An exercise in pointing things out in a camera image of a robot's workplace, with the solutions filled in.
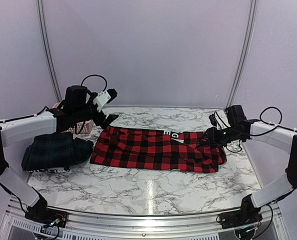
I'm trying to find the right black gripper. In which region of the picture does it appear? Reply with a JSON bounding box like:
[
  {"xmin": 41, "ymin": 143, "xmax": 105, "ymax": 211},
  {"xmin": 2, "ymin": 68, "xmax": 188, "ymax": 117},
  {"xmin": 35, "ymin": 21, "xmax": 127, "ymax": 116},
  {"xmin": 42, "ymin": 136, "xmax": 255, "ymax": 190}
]
[{"xmin": 198, "ymin": 126, "xmax": 243, "ymax": 148}]

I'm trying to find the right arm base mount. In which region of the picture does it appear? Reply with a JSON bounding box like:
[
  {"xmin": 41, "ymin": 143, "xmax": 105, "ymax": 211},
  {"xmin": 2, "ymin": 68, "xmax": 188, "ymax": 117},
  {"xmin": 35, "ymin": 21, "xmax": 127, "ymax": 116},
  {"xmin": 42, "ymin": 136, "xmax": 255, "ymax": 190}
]
[{"xmin": 216, "ymin": 194, "xmax": 263, "ymax": 229}]

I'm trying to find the red black plaid garment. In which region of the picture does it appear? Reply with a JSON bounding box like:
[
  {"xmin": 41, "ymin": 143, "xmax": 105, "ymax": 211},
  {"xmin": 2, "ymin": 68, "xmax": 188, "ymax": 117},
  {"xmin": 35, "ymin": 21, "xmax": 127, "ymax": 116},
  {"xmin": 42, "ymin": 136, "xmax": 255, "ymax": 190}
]
[{"xmin": 90, "ymin": 126, "xmax": 227, "ymax": 174}]

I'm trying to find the folded striped garment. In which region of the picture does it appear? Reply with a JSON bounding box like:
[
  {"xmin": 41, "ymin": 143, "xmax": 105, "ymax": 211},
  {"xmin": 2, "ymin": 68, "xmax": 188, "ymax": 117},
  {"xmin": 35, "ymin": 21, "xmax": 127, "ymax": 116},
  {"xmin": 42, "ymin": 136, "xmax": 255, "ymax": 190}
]
[{"xmin": 28, "ymin": 166, "xmax": 72, "ymax": 173}]

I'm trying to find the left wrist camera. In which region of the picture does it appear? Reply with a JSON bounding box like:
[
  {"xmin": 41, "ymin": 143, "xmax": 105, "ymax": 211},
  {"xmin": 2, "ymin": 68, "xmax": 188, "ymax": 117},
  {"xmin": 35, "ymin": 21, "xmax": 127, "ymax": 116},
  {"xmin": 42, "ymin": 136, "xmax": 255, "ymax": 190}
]
[{"xmin": 63, "ymin": 85, "xmax": 118, "ymax": 113}]

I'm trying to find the dark green plaid garment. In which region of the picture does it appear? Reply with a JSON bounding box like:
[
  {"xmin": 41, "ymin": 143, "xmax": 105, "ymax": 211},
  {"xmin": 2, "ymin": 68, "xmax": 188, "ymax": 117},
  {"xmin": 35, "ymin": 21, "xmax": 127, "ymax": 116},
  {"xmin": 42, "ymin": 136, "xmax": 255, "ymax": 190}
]
[{"xmin": 21, "ymin": 132, "xmax": 94, "ymax": 172}]

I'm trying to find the aluminium front frame rail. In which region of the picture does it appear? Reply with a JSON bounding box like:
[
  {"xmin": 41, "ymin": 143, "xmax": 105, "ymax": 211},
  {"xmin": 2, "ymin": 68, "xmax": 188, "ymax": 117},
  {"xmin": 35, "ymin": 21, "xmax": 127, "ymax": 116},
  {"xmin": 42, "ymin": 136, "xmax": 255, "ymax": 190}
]
[{"xmin": 0, "ymin": 197, "xmax": 290, "ymax": 240}]

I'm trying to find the aluminium corner post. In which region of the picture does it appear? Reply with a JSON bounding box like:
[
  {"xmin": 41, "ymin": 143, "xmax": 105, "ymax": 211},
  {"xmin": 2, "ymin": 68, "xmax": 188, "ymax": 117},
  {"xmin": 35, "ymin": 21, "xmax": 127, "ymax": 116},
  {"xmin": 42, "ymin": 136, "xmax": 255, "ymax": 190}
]
[
  {"xmin": 225, "ymin": 0, "xmax": 258, "ymax": 108},
  {"xmin": 36, "ymin": 0, "xmax": 62, "ymax": 102}
]

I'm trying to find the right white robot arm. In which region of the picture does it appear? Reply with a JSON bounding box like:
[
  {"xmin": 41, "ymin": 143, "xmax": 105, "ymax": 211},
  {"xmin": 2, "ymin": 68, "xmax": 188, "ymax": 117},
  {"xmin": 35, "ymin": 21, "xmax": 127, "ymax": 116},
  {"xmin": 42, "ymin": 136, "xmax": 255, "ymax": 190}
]
[{"xmin": 202, "ymin": 119, "xmax": 297, "ymax": 224}]

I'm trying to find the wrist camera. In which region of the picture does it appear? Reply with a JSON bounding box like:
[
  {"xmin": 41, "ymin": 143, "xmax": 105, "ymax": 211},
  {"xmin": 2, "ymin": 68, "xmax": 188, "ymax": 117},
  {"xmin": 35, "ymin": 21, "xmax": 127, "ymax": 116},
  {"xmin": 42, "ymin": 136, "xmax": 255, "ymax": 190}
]
[
  {"xmin": 208, "ymin": 105, "xmax": 247, "ymax": 130},
  {"xmin": 63, "ymin": 85, "xmax": 118, "ymax": 113}
]

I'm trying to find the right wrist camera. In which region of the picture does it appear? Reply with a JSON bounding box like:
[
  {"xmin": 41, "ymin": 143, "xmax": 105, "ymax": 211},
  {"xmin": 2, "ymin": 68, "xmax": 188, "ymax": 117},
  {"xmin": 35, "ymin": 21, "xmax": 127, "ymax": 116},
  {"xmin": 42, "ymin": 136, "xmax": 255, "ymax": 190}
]
[{"xmin": 208, "ymin": 105, "xmax": 247, "ymax": 130}]

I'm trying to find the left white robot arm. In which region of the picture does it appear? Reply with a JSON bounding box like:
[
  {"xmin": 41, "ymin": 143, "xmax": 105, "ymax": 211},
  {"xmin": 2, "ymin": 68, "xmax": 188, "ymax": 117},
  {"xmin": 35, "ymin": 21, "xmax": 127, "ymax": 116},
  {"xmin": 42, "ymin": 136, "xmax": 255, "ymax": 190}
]
[{"xmin": 0, "ymin": 107, "xmax": 115, "ymax": 223}]

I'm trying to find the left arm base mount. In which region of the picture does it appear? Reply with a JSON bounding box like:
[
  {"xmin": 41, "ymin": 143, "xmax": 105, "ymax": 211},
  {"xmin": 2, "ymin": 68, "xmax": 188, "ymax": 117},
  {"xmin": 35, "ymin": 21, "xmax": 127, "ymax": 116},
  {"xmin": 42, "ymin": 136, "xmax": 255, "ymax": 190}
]
[{"xmin": 18, "ymin": 195, "xmax": 68, "ymax": 228}]

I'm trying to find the right aluminium corner post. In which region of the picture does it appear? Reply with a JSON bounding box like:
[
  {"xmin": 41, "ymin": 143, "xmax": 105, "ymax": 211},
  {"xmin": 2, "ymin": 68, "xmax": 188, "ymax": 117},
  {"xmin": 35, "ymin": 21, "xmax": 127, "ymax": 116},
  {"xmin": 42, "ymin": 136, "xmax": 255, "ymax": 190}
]
[{"xmin": 225, "ymin": 0, "xmax": 258, "ymax": 108}]

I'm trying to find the left aluminium corner post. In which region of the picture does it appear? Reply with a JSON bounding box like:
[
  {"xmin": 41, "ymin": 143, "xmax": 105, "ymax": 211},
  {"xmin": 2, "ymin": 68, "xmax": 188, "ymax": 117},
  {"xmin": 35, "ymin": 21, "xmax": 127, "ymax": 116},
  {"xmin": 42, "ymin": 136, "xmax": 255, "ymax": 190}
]
[{"xmin": 36, "ymin": 0, "xmax": 62, "ymax": 102}]

